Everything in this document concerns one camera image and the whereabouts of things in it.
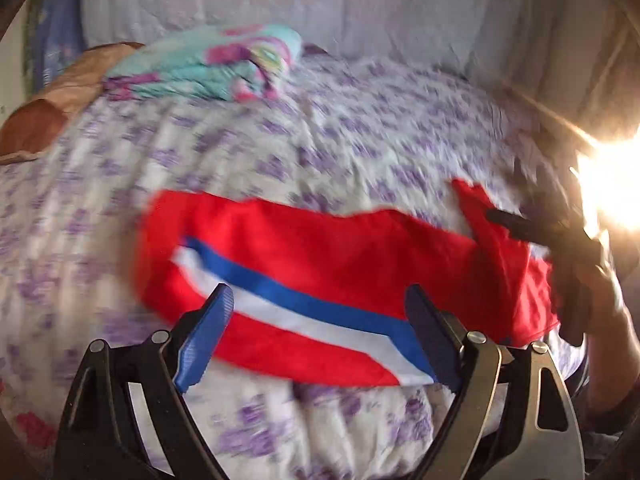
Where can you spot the person's right hand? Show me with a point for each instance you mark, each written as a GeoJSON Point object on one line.
{"type": "Point", "coordinates": [602, 289]}

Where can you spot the person's right forearm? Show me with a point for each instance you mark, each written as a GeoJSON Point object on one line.
{"type": "Point", "coordinates": [613, 354]}

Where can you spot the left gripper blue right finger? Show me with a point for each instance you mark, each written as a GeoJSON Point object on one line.
{"type": "Point", "coordinates": [511, 417]}

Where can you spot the red pants with blue-white stripe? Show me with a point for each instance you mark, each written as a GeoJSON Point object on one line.
{"type": "Point", "coordinates": [321, 299]}

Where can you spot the brown pillow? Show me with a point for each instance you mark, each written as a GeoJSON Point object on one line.
{"type": "Point", "coordinates": [32, 129]}

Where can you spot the folded teal pink floral blanket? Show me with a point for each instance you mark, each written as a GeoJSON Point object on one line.
{"type": "Point", "coordinates": [234, 64]}

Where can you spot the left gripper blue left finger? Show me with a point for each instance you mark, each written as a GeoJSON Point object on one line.
{"type": "Point", "coordinates": [99, 437]}

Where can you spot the purple floral bed sheet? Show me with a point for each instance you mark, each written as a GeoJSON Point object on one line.
{"type": "Point", "coordinates": [347, 136]}

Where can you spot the grey upholstered headboard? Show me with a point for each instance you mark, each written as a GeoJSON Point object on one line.
{"type": "Point", "coordinates": [578, 57]}

